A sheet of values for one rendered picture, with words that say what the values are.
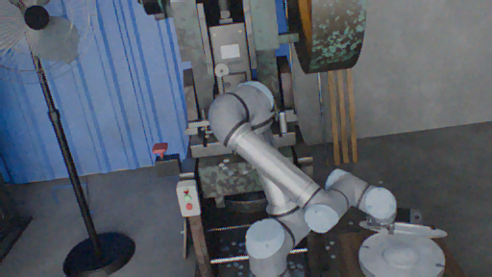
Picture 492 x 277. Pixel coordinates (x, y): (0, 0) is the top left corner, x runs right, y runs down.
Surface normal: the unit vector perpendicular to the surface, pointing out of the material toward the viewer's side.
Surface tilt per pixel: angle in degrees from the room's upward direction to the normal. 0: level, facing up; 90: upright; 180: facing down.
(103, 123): 90
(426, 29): 90
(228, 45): 90
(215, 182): 90
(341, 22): 113
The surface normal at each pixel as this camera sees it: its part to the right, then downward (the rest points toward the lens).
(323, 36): 0.09, 0.79
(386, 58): 0.04, 0.41
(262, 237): -0.21, -0.84
